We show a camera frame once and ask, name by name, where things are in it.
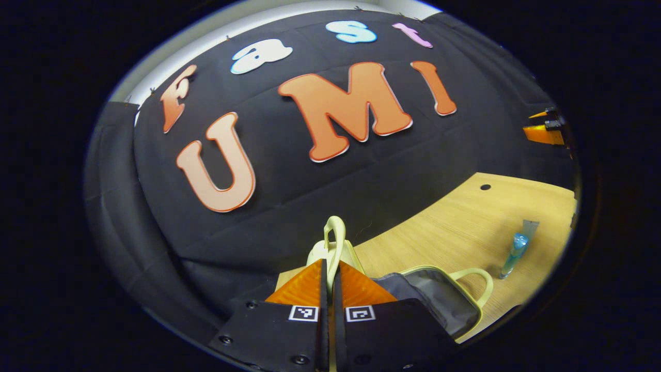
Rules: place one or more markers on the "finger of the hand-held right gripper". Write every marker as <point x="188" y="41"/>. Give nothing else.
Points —
<point x="542" y="135"/>
<point x="548" y="114"/>

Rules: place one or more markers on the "black backdrop cloth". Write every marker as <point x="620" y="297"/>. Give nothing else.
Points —
<point x="310" y="206"/>

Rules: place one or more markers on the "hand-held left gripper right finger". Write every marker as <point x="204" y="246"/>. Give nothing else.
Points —
<point x="392" y="336"/>

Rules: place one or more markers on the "blue toner bottle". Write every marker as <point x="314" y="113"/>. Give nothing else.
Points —
<point x="514" y="256"/>

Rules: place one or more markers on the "cream yellow suitcase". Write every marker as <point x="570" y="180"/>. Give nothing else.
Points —
<point x="439" y="299"/>

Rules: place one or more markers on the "white blue cream tube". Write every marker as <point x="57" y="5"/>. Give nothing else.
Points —
<point x="530" y="227"/>

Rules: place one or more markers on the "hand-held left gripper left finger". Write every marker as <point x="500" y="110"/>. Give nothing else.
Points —
<point x="279" y="336"/>

